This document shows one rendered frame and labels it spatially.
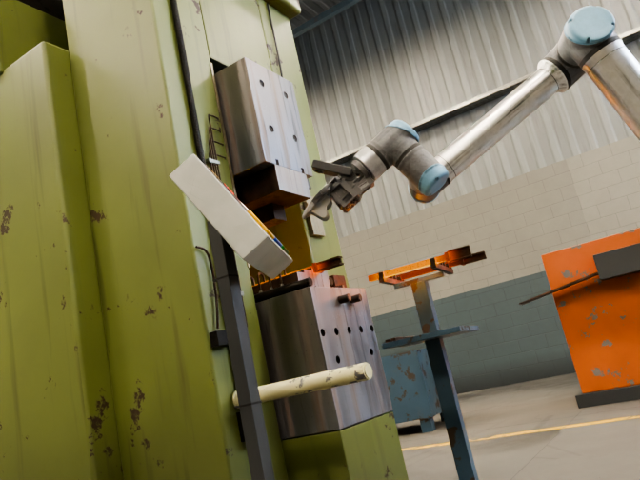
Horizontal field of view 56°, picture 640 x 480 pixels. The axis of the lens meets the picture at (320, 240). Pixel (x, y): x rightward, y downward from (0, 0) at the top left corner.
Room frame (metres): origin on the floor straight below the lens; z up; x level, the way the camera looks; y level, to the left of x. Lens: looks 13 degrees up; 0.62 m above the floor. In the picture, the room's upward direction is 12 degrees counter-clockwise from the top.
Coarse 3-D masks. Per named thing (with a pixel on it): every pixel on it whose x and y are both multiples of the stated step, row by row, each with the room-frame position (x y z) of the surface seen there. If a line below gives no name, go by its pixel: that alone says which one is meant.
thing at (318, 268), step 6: (330, 258) 2.01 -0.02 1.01; (336, 258) 2.00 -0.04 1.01; (312, 264) 2.03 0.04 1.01; (318, 264) 2.03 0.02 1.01; (324, 264) 2.03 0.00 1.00; (330, 264) 2.02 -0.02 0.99; (336, 264) 2.00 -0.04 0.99; (342, 264) 2.01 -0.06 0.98; (318, 270) 2.04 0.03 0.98; (324, 270) 2.05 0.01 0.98; (264, 282) 2.15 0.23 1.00
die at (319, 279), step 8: (296, 272) 1.95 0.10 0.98; (304, 272) 1.99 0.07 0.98; (312, 272) 2.04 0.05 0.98; (272, 280) 2.00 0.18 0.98; (288, 280) 1.97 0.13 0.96; (296, 280) 1.95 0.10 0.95; (312, 280) 2.03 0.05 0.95; (320, 280) 2.07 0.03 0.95; (328, 280) 2.11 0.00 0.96; (256, 288) 2.03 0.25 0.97; (264, 288) 2.02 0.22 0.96
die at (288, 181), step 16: (256, 176) 1.99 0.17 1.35; (272, 176) 1.96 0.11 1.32; (288, 176) 2.01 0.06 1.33; (304, 176) 2.11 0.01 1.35; (240, 192) 2.03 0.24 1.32; (256, 192) 2.00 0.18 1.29; (272, 192) 1.97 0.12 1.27; (288, 192) 2.00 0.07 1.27; (304, 192) 2.09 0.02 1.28; (256, 208) 2.10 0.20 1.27
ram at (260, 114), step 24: (216, 72) 1.97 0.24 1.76; (240, 72) 1.92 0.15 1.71; (264, 72) 2.00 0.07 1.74; (240, 96) 1.93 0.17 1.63; (264, 96) 1.97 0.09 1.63; (288, 96) 2.11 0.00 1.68; (240, 120) 1.94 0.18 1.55; (264, 120) 1.94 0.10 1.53; (288, 120) 2.08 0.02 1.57; (240, 144) 1.95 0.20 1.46; (264, 144) 1.91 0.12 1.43; (288, 144) 2.05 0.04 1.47; (240, 168) 1.96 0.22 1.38; (264, 168) 1.97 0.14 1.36; (288, 168) 2.02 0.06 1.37
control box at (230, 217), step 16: (192, 160) 1.34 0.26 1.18; (176, 176) 1.34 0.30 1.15; (192, 176) 1.34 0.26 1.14; (208, 176) 1.33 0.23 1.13; (192, 192) 1.34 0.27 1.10; (208, 192) 1.34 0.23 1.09; (224, 192) 1.33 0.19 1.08; (208, 208) 1.34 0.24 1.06; (224, 208) 1.33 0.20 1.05; (240, 208) 1.33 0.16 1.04; (224, 224) 1.33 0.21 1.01; (240, 224) 1.33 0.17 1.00; (256, 224) 1.33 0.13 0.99; (240, 240) 1.33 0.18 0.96; (256, 240) 1.33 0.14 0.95; (272, 240) 1.38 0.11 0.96; (240, 256) 1.33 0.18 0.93; (256, 256) 1.39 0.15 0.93; (272, 256) 1.48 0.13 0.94; (288, 256) 1.59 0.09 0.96; (272, 272) 1.61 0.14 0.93
